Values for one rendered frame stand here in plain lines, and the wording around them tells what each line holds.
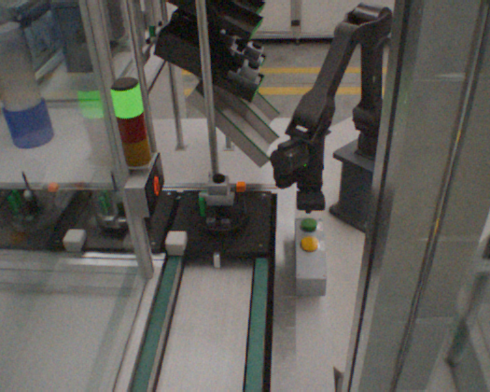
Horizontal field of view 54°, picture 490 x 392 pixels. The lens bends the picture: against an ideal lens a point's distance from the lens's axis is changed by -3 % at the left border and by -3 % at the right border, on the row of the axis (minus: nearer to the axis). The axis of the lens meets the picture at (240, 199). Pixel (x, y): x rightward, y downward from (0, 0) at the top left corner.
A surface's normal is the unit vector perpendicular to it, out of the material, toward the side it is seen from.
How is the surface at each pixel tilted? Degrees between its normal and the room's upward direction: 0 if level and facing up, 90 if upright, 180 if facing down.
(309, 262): 0
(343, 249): 0
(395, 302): 90
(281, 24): 90
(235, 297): 0
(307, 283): 90
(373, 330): 90
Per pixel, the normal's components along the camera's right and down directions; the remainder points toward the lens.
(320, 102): -0.55, -0.26
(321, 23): -0.07, 0.60
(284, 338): -0.04, -0.80
